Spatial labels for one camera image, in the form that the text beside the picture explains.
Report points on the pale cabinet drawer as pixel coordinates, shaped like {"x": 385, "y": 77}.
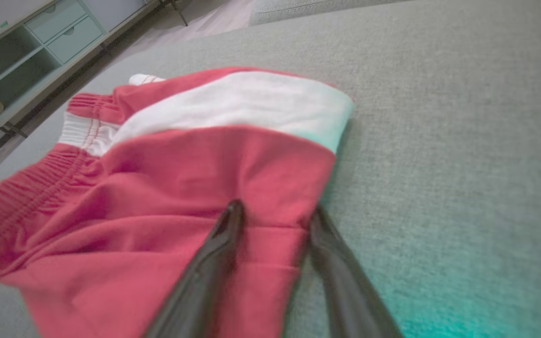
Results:
{"x": 75, "y": 40}
{"x": 57, "y": 19}

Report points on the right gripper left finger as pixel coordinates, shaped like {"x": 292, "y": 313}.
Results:
{"x": 204, "y": 281}

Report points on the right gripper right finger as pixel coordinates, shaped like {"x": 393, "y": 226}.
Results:
{"x": 350, "y": 291}

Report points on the dark metal furniture leg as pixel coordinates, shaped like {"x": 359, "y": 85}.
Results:
{"x": 179, "y": 14}

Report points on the grey and yellow sofa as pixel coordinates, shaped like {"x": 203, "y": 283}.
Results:
{"x": 439, "y": 141}

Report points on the red shorts with white stripes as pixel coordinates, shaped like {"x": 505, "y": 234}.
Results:
{"x": 158, "y": 188}

